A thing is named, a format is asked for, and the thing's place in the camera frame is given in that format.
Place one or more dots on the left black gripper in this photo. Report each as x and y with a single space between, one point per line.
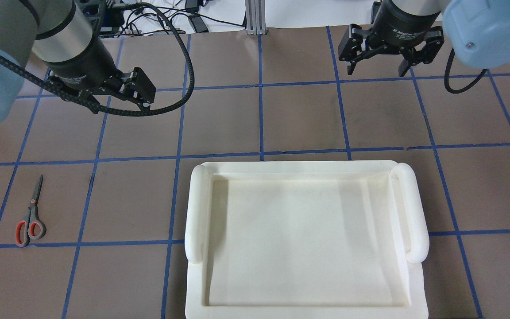
81 60

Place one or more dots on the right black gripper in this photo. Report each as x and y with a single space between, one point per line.
403 26

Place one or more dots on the orange grey handled scissors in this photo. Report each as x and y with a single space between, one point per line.
31 227

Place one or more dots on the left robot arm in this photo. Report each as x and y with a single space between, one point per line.
65 35

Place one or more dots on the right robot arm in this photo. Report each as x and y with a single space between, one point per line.
479 31

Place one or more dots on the white foam tray box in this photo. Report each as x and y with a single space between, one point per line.
305 240

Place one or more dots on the aluminium frame post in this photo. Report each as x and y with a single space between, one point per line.
255 19

